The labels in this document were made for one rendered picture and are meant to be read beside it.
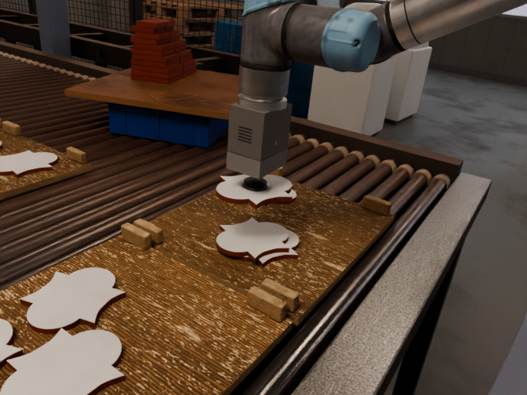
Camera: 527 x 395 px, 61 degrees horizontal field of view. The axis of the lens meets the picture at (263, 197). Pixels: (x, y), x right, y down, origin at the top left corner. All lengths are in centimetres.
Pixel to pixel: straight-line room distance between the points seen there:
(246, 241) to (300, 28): 35
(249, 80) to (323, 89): 382
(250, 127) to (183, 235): 25
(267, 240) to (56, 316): 35
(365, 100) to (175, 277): 372
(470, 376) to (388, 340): 143
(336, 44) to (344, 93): 379
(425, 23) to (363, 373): 47
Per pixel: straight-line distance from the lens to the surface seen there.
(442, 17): 68
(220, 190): 73
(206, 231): 83
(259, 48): 65
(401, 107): 530
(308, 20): 61
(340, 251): 81
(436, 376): 204
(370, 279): 80
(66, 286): 70
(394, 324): 72
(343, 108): 440
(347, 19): 60
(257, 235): 78
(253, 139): 67
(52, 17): 244
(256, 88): 66
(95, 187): 105
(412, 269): 85
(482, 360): 221
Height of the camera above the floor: 136
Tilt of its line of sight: 26 degrees down
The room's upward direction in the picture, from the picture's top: 6 degrees clockwise
